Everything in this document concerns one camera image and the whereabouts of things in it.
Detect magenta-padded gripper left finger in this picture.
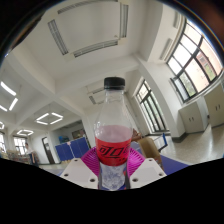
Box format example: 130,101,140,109
59,146,101,190

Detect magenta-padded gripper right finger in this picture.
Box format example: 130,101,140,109
126,148,167,190

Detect clear bottle with red label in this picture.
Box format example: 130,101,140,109
93,76,134,192

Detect brown cardboard box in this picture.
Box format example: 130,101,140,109
138,136,163,168

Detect blue partition screens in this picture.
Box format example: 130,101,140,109
54,136,91,163

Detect blue chair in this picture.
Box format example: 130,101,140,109
153,133,169,153

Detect dark door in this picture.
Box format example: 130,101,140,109
41,136,56,165

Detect person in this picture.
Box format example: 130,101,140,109
24,142,36,165

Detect group of ceiling lights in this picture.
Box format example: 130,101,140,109
0,81,64,136

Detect small black framed window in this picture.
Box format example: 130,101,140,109
13,136,28,156

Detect tall black framed window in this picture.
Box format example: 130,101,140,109
135,79,167,133

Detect white two-door cabinet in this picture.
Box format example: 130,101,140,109
203,84,224,129
179,99,209,134

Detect ceiling air conditioner unit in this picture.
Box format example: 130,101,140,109
87,87,105,105

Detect wide black framed window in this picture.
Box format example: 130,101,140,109
167,19,224,103

